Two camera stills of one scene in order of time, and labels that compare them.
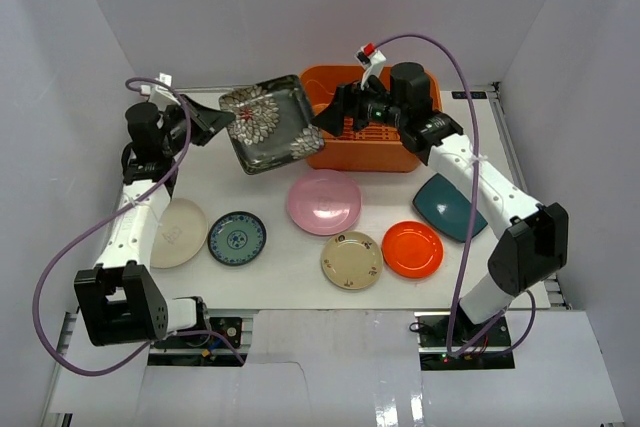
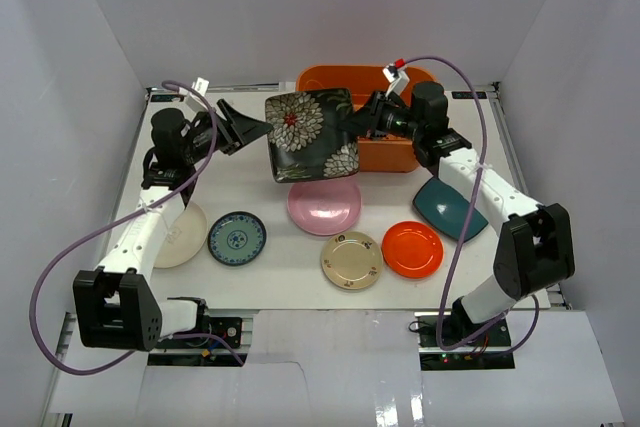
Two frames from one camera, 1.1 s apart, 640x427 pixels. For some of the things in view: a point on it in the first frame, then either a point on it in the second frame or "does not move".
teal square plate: (449, 207) does not move
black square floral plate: (274, 124) → (306, 141)
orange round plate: (412, 249) does not move
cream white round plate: (179, 235) does not move
